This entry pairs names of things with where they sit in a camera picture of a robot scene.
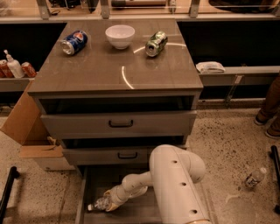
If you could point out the plastic bottle on floor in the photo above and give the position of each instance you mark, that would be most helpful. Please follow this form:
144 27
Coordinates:
255 177

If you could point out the grey drawer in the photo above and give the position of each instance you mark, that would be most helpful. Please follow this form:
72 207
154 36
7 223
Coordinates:
109 125
108 156
97 179

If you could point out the white ceramic bowl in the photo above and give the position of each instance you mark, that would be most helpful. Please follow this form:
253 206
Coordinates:
120 36

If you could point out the green soda can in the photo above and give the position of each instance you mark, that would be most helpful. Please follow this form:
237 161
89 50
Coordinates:
156 44

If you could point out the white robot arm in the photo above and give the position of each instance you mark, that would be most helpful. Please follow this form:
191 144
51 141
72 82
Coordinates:
172 175

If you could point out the middle grey drawer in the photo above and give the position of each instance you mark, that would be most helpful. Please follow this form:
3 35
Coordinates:
108 156

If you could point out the red soda can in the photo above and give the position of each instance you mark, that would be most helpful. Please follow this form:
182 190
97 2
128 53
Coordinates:
28 69
5 69

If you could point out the grey shelf rail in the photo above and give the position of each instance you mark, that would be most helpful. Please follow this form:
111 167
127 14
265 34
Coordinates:
241 75
14 84

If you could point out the brown cardboard box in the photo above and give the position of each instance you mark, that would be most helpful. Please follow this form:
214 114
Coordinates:
24 126

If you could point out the top grey drawer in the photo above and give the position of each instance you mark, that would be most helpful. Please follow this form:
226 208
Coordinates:
109 125

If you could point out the black right base leg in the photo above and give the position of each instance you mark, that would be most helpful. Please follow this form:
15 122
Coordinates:
276 161

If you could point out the red soda can right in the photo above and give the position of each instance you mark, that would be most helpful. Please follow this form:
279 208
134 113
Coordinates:
28 69

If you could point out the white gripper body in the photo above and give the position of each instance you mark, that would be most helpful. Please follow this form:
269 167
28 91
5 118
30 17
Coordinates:
117 196

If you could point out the folded white cloth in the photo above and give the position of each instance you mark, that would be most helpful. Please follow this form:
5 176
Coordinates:
210 67

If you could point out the black base leg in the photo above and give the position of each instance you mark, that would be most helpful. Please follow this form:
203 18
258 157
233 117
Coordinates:
13 174
276 161

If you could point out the clear plastic water bottle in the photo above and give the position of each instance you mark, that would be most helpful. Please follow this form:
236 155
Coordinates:
101 204

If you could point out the black left base leg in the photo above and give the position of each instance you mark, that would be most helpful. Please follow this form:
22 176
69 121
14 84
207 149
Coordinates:
13 174

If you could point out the person in brown trousers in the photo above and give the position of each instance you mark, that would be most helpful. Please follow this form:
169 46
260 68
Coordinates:
270 108

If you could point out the red soda can left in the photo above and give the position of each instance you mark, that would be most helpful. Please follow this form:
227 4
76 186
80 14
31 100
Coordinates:
5 69

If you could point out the grey shelf rail left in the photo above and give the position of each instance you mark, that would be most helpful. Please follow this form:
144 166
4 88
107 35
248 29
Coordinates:
14 84

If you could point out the grey drawer cabinet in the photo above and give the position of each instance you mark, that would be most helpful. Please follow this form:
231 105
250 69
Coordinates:
103 79

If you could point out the blue Pepsi can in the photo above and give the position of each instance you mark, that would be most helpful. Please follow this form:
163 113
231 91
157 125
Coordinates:
74 42

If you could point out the bottom grey drawer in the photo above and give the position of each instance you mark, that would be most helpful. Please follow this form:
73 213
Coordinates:
97 179

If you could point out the grey shelf rail right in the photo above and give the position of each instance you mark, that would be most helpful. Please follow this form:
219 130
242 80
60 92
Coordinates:
241 75

